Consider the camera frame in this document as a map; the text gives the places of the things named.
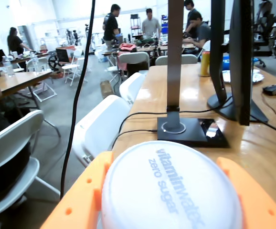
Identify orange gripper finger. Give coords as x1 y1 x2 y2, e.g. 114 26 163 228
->
216 156 276 229
40 150 115 229

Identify vitaminwater bottle dark label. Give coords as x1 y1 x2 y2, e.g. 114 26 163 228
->
100 140 244 229

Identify white paper plate stack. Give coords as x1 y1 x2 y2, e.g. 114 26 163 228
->
221 69 265 84

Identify white folding chair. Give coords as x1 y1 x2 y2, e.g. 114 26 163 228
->
155 54 199 67
118 72 146 106
61 49 89 86
0 109 62 225
71 94 132 169
117 52 151 77
25 56 58 103

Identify small cardboard box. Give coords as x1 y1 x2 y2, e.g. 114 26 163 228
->
100 80 115 99

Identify wooden folding table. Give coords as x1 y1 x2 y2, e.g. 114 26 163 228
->
0 70 62 138

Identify blue plastic bin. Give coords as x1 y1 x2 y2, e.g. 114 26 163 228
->
222 54 231 71

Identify black computer monitor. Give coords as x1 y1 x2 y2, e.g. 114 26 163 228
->
206 0 269 126

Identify yellow cylinder container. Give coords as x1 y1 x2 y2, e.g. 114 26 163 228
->
200 50 212 77

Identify red bag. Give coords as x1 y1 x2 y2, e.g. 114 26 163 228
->
118 42 138 52

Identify woman in black clothes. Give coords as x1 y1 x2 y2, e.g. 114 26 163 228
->
7 27 31 70

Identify desk lamp black base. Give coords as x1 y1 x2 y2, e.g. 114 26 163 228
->
157 0 230 148

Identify person in black T-shirt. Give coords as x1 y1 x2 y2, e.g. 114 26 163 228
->
102 3 121 50

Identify seated person grey shirt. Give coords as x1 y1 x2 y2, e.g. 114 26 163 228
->
182 11 212 52

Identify black shelf rack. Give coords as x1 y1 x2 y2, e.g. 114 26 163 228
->
129 13 140 37

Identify standing person grey shirt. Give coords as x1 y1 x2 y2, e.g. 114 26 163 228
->
141 8 162 40

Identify shelf rack blue bins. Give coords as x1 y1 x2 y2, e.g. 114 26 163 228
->
161 14 170 34

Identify standing person dark clothes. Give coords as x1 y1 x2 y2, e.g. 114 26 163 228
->
183 0 199 33

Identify black monitor cable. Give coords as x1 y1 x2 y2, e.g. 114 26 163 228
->
117 95 234 135
249 114 276 139

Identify black lamp cable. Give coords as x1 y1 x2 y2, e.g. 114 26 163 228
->
111 128 159 150

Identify black hanging cable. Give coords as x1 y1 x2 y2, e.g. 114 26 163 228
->
60 0 96 200

